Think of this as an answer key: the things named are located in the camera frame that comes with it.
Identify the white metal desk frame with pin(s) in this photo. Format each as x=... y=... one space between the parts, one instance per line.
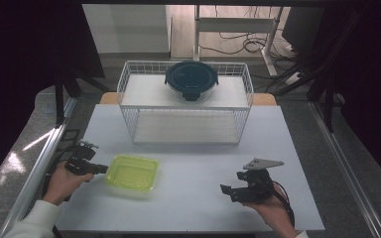
x=234 y=24

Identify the white cabinet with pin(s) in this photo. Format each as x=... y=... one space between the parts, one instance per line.
x=125 y=28

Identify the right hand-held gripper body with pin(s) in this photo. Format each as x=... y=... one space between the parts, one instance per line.
x=258 y=185

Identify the black metal stand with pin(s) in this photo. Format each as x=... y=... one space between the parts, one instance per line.
x=59 y=99
x=329 y=105

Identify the wooden table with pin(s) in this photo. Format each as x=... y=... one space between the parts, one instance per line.
x=107 y=98

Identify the person's left hand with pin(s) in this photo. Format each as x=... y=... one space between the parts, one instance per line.
x=63 y=185

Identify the round container dark blue lid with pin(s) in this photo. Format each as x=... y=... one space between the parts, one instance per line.
x=191 y=79

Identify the aluminium frame rail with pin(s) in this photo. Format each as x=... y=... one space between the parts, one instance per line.
x=344 y=165
x=36 y=165

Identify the black curtain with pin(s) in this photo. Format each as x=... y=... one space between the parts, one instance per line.
x=370 y=82
x=23 y=66

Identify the green plastic container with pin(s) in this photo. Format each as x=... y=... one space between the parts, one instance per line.
x=132 y=172

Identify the person's right hand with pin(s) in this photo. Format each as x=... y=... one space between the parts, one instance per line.
x=274 y=214

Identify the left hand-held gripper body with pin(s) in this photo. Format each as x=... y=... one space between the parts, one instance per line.
x=79 y=160

